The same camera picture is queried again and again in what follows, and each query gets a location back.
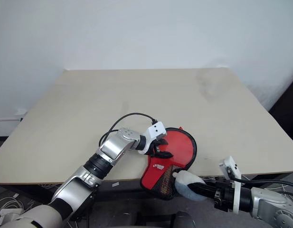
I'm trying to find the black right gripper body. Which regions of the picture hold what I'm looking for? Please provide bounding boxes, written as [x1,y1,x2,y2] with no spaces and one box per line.
[213,179,236,213]

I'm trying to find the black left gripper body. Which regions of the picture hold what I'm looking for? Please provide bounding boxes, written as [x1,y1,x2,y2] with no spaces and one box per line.
[148,139,161,157]

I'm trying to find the red table tennis paddle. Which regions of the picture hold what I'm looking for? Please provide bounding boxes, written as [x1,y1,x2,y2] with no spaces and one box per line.
[150,129,194,171]

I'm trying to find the white and grey soft object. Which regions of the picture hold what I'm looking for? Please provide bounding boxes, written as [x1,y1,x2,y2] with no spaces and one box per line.
[172,170,207,202]

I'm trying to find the red paddle case black mesh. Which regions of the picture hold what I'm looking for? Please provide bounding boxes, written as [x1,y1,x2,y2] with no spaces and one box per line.
[140,126,198,200]

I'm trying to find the dark grey rounded shape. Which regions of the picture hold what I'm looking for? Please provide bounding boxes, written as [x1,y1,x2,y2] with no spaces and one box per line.
[174,211,197,228]

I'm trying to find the white power adapter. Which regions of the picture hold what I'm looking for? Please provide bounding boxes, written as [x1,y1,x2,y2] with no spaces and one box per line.
[0,209,24,225]

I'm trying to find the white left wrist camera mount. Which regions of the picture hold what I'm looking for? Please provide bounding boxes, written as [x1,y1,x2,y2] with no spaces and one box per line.
[136,121,168,156]

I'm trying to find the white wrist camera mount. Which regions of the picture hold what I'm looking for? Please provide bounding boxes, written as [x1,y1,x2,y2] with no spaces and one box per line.
[218,155,242,215]
[136,121,168,156]

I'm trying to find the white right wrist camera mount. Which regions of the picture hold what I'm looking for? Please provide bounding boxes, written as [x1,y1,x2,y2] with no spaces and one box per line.
[218,155,242,215]

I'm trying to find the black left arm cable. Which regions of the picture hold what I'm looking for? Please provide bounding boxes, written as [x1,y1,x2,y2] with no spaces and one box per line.
[98,113,158,149]

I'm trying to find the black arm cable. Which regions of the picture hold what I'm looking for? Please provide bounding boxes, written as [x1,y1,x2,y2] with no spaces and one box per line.
[227,166,293,187]
[98,113,158,149]

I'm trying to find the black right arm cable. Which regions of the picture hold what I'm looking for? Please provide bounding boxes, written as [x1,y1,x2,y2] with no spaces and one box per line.
[227,166,293,187]

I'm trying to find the white floor cable tangle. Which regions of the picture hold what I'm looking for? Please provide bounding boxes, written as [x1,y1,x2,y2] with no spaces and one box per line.
[255,174,293,192]
[0,182,73,228]

